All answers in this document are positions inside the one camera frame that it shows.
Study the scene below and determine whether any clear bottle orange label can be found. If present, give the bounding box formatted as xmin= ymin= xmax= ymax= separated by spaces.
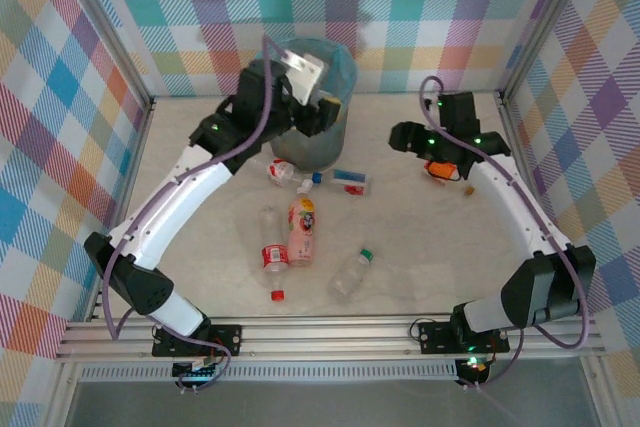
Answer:
xmin=423 ymin=160 xmax=475 ymax=197

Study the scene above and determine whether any clear bottle green cap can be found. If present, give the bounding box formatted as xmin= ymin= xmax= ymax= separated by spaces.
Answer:
xmin=327 ymin=248 xmax=377 ymax=304

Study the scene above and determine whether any grey mesh waste bin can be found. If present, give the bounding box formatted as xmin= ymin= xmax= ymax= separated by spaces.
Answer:
xmin=259 ymin=36 xmax=359 ymax=173

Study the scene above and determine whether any blue plastic bin liner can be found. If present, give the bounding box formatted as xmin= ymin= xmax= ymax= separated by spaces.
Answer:
xmin=259 ymin=36 xmax=359 ymax=101

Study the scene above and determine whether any clear bottle white cap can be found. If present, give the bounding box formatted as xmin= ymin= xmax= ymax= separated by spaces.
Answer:
xmin=264 ymin=157 xmax=309 ymax=187

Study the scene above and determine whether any clear bottle blue cap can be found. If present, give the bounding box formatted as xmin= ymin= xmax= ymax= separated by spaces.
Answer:
xmin=310 ymin=168 xmax=374 ymax=197

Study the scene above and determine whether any pink drink bottle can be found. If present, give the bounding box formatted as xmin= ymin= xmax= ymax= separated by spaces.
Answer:
xmin=287 ymin=185 xmax=319 ymax=268

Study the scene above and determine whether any tall clear bottle red cap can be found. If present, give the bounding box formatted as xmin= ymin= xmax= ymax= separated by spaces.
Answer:
xmin=257 ymin=205 xmax=291 ymax=303

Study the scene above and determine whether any small controller board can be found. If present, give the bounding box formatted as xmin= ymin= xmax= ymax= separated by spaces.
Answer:
xmin=458 ymin=355 xmax=490 ymax=376
xmin=171 ymin=357 xmax=225 ymax=382

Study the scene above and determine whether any purple cable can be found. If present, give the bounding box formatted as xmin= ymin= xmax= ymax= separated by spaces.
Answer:
xmin=418 ymin=75 xmax=594 ymax=391
xmin=102 ymin=32 xmax=296 ymax=393

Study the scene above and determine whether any aluminium frame post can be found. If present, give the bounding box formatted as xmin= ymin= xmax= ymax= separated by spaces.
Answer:
xmin=47 ymin=0 xmax=157 ymax=113
xmin=497 ymin=0 xmax=601 ymax=103

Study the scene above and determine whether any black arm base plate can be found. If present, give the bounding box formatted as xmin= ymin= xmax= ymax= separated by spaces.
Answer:
xmin=417 ymin=319 xmax=511 ymax=354
xmin=152 ymin=324 xmax=244 ymax=359

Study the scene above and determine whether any wide aluminium frame rail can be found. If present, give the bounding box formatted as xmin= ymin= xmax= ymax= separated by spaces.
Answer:
xmin=53 ymin=314 xmax=609 ymax=363

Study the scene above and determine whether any grey slotted cable duct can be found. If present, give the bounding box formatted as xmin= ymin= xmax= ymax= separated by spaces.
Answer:
xmin=78 ymin=360 xmax=460 ymax=383

